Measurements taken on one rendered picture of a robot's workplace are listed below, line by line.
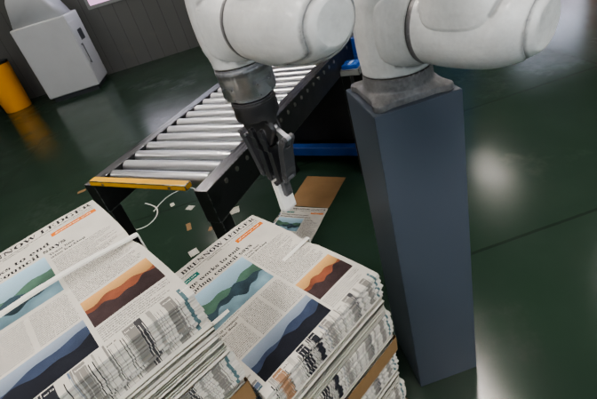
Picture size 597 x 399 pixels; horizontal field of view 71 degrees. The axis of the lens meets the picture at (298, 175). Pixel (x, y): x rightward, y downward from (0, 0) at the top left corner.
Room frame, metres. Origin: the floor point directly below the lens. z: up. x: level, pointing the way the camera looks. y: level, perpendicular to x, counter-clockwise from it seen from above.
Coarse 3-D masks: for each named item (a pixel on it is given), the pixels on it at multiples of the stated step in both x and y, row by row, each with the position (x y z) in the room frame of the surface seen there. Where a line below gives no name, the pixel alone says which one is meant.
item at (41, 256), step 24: (72, 216) 0.63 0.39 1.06; (96, 216) 0.60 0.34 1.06; (24, 240) 0.60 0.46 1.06; (48, 240) 0.57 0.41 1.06; (72, 240) 0.55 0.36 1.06; (96, 240) 0.54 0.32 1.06; (0, 264) 0.55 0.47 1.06; (24, 264) 0.53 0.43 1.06; (48, 264) 0.51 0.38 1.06; (72, 264) 0.50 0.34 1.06; (0, 288) 0.49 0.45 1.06; (24, 288) 0.47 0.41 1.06
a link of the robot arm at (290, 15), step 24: (240, 0) 0.54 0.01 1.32; (264, 0) 0.49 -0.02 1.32; (288, 0) 0.47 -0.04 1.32; (312, 0) 0.46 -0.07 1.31; (336, 0) 0.46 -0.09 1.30; (240, 24) 0.53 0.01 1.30; (264, 24) 0.48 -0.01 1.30; (288, 24) 0.46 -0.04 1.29; (312, 24) 0.45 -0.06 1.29; (336, 24) 0.46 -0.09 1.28; (240, 48) 0.55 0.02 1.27; (264, 48) 0.50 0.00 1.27; (288, 48) 0.47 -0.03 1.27; (312, 48) 0.46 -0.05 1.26; (336, 48) 0.46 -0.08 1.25
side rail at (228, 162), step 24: (312, 72) 1.80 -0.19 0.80; (336, 72) 1.94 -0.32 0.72; (288, 96) 1.60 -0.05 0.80; (312, 96) 1.69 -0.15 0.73; (288, 120) 1.49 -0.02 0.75; (240, 144) 1.29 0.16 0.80; (216, 168) 1.17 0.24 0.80; (240, 168) 1.19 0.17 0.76; (216, 192) 1.07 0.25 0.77; (240, 192) 1.15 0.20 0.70; (216, 216) 1.05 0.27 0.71
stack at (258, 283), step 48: (240, 240) 0.74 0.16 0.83; (288, 240) 0.69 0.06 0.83; (192, 288) 0.63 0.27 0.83; (240, 288) 0.60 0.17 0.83; (288, 288) 0.56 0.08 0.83; (336, 288) 0.52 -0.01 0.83; (240, 336) 0.48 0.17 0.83; (288, 336) 0.45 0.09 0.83; (336, 336) 0.45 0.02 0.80; (384, 336) 0.51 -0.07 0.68; (288, 384) 0.39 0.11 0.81; (336, 384) 0.43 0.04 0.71; (384, 384) 0.50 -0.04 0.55
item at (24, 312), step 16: (112, 240) 0.53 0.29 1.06; (112, 256) 0.49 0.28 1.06; (80, 272) 0.47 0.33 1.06; (96, 272) 0.46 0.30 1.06; (48, 288) 0.46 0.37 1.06; (64, 288) 0.45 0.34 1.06; (32, 304) 0.43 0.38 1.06; (48, 304) 0.42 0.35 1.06; (0, 320) 0.42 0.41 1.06; (16, 320) 0.41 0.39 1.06; (0, 336) 0.39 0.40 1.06
